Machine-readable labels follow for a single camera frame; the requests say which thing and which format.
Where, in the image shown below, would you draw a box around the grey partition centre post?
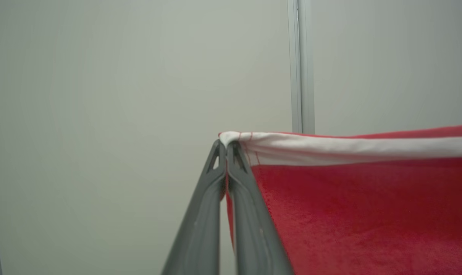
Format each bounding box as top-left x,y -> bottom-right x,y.
287,0 -> 316,134

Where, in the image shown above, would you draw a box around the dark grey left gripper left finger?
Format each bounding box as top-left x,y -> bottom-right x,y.
161,139 -> 227,275

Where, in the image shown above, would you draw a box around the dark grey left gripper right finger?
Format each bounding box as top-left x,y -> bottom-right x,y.
226,140 -> 295,275

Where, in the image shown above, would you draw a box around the red shorts with white stripes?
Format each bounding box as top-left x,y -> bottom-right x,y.
218,125 -> 462,275

